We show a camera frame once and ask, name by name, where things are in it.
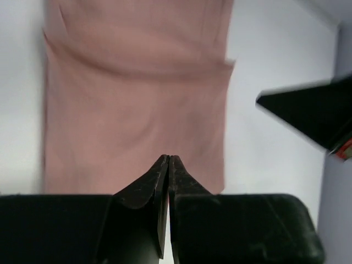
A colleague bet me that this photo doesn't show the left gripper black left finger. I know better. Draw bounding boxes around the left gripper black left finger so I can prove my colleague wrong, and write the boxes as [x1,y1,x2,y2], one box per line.
[103,155,168,263]

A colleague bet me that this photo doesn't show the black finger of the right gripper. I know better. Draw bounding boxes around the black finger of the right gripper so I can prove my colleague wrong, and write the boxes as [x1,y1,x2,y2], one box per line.
[256,75,351,154]

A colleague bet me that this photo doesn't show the pink printed t shirt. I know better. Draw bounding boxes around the pink printed t shirt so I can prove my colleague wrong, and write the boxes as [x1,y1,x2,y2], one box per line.
[43,1,234,194]

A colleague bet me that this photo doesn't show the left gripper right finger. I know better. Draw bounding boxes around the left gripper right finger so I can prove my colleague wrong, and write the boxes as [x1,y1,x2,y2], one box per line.
[168,156,220,263]

